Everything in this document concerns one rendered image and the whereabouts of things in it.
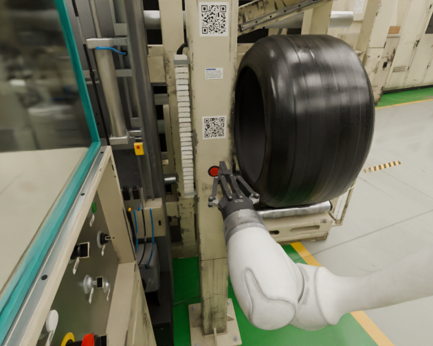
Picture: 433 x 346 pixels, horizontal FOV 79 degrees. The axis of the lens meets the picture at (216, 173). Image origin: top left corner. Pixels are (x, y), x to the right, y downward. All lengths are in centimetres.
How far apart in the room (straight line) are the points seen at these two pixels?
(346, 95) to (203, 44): 39
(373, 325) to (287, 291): 152
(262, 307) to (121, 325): 40
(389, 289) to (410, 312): 161
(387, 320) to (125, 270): 158
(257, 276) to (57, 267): 27
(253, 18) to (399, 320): 180
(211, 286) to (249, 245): 87
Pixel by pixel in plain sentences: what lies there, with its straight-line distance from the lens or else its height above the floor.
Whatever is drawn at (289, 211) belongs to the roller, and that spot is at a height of 91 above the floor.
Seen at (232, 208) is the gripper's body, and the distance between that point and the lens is 56.
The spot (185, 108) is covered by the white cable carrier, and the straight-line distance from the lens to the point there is 81.
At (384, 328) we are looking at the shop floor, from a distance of 197.
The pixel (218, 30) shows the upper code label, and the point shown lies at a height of 149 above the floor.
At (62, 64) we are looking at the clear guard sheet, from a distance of 53.
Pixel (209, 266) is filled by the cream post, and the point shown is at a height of 58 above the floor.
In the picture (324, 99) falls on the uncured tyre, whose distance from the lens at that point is 73.
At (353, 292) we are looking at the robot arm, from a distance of 55.
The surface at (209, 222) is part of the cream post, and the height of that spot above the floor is 83.
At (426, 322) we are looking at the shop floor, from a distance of 212.
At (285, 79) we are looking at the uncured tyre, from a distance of 73.
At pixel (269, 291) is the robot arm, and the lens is 43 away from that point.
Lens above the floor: 152
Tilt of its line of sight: 31 degrees down
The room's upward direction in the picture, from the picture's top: straight up
